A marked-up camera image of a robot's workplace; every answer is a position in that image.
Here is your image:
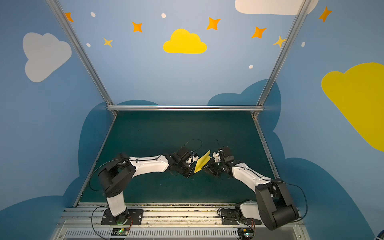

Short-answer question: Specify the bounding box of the left aluminium frame post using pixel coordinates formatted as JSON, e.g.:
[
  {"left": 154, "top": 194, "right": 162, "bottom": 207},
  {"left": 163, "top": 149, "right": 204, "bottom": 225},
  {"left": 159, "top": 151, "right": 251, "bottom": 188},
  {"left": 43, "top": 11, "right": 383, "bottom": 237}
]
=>
[{"left": 47, "top": 0, "right": 114, "bottom": 107}]

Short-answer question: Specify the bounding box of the front aluminium rail bed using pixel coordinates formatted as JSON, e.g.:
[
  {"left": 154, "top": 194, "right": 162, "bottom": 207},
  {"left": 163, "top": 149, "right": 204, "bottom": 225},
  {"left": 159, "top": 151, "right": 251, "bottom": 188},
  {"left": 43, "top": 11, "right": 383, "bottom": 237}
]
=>
[{"left": 51, "top": 203, "right": 310, "bottom": 240}]

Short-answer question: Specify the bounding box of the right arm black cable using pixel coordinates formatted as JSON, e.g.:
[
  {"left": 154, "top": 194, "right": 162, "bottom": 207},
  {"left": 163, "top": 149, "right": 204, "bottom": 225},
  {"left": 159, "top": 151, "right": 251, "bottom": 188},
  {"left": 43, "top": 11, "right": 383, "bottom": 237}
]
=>
[{"left": 217, "top": 166, "right": 309, "bottom": 233}]

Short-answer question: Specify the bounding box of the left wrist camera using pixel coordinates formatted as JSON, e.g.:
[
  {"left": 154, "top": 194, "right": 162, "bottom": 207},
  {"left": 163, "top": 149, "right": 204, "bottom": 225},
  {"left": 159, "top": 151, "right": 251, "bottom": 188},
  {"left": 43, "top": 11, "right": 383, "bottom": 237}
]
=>
[{"left": 175, "top": 147, "right": 199, "bottom": 165}]

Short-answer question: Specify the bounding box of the right aluminium frame post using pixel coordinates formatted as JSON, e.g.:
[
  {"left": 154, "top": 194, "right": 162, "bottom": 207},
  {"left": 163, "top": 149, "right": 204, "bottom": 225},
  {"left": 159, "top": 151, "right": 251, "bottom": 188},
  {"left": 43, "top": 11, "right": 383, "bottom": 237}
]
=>
[{"left": 252, "top": 0, "right": 312, "bottom": 120}]

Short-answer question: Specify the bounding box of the green circuit board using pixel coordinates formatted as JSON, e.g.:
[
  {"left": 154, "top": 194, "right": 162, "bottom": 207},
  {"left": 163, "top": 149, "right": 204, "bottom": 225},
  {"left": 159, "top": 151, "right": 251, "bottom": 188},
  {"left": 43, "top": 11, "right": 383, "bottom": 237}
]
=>
[
  {"left": 238, "top": 228, "right": 255, "bottom": 240},
  {"left": 111, "top": 228, "right": 130, "bottom": 236}
]

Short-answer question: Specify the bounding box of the white slotted cable duct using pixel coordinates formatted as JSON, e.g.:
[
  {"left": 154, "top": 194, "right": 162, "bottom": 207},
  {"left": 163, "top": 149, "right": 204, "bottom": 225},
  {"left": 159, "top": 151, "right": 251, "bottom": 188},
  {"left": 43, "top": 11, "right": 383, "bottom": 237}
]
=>
[{"left": 64, "top": 228, "right": 239, "bottom": 239}]

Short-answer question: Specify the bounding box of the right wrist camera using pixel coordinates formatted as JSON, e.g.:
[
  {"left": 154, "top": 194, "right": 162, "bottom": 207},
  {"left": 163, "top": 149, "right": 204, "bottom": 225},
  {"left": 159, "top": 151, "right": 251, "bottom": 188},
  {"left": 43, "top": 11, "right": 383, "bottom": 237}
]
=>
[{"left": 213, "top": 147, "right": 235, "bottom": 164}]

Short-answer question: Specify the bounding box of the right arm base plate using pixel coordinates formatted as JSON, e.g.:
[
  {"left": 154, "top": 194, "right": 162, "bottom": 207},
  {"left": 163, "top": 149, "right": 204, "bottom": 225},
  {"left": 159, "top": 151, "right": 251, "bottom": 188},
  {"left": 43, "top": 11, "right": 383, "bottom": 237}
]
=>
[{"left": 217, "top": 208, "right": 262, "bottom": 226}]

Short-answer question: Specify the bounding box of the yellow square paper sheet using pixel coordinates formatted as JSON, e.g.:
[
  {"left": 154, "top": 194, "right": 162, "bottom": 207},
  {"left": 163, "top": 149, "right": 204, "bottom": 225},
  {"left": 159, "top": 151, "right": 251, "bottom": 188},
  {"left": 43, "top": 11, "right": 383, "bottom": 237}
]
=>
[{"left": 194, "top": 151, "right": 211, "bottom": 173}]

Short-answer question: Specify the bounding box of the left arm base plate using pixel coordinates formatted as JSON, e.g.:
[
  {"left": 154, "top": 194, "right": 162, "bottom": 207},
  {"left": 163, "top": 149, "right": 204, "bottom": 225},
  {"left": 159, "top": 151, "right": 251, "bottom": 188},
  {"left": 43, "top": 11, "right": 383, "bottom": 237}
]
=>
[{"left": 101, "top": 208, "right": 144, "bottom": 226}]

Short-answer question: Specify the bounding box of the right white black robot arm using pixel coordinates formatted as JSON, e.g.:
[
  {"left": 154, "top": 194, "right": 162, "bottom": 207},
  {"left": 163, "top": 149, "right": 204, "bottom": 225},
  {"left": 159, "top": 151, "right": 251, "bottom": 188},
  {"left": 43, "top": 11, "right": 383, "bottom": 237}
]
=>
[{"left": 202, "top": 160, "right": 300, "bottom": 231}]

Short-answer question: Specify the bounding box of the left green circuit board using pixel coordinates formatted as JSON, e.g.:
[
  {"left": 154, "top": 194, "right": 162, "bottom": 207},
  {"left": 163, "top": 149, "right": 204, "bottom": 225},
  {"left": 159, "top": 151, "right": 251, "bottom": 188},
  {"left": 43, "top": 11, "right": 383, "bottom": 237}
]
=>
[{"left": 111, "top": 228, "right": 130, "bottom": 236}]

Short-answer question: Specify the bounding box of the rear aluminium frame crossbar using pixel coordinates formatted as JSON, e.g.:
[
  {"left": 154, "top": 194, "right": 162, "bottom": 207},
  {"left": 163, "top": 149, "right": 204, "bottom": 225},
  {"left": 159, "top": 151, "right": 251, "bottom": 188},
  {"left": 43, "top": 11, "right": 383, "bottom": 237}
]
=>
[{"left": 107, "top": 105, "right": 264, "bottom": 112}]

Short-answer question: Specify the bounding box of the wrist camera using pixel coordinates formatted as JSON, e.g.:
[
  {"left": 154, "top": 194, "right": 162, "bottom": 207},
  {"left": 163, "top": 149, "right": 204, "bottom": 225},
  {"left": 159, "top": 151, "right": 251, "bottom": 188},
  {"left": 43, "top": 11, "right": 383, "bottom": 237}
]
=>
[
  {"left": 175, "top": 147, "right": 199, "bottom": 165},
  {"left": 213, "top": 147, "right": 235, "bottom": 164}
]

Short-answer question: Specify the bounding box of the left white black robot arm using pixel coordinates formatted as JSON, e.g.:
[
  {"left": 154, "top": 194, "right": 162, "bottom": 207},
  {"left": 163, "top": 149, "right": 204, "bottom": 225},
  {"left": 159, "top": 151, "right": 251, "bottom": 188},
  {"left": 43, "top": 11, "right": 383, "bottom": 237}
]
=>
[{"left": 98, "top": 149, "right": 199, "bottom": 226}]

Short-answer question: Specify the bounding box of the right green circuit board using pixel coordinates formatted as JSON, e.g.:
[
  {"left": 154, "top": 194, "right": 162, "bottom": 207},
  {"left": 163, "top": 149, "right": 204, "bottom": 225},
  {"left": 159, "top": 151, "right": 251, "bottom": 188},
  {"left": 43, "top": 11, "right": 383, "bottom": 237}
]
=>
[{"left": 238, "top": 228, "right": 255, "bottom": 240}]

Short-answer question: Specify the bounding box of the aluminium frame post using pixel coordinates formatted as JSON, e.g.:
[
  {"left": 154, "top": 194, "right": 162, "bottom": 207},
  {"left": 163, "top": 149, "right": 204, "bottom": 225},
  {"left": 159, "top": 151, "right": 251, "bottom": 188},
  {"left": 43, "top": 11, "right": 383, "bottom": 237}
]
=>
[
  {"left": 47, "top": 0, "right": 114, "bottom": 107},
  {"left": 252, "top": 0, "right": 312, "bottom": 120}
]

